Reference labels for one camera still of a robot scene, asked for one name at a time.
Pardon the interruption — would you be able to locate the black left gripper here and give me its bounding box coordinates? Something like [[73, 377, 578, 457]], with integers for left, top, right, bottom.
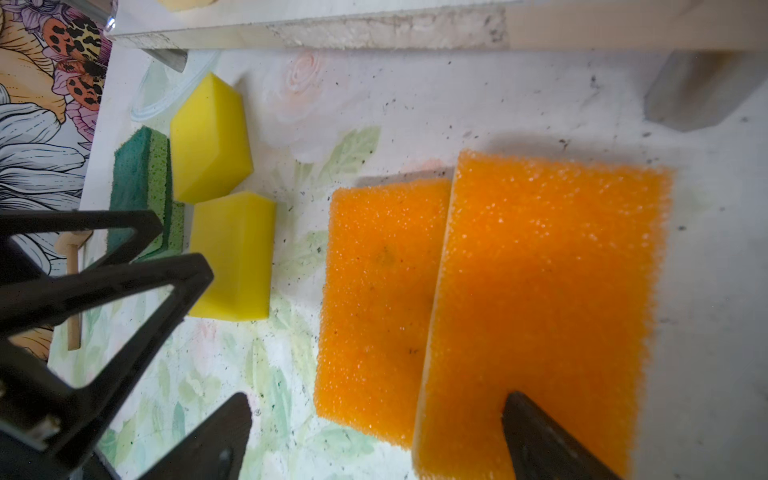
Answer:
[[1, 253, 213, 479]]

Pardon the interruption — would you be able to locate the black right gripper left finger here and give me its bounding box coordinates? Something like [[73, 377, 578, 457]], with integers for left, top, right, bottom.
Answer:
[[142, 392, 252, 480]]

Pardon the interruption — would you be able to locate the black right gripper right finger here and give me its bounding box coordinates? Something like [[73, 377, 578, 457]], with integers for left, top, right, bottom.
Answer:
[[502, 391, 620, 480]]

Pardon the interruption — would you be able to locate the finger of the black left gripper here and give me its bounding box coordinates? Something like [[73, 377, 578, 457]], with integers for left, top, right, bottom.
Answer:
[[1, 210, 163, 268]]

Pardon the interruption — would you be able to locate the orange sponge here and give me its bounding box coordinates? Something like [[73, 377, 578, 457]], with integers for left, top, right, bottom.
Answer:
[[314, 178, 451, 450], [411, 150, 674, 479]]

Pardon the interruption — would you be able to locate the white two-tier metal shelf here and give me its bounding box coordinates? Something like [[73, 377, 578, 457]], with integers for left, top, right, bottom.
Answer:
[[76, 1, 767, 132]]

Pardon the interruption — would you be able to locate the dark green scouring sponge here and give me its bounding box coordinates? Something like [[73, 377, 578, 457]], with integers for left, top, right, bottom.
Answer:
[[110, 126, 185, 261]]

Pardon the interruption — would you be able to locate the small wooden mallet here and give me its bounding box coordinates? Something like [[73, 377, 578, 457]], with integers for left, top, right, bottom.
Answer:
[[53, 230, 94, 352]]

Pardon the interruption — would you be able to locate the yellow sponge flat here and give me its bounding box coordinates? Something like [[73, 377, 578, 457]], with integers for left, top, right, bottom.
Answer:
[[189, 191, 277, 322]]

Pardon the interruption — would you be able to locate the yellow sponge block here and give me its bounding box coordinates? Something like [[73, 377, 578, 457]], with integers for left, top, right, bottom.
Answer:
[[170, 73, 253, 204]]

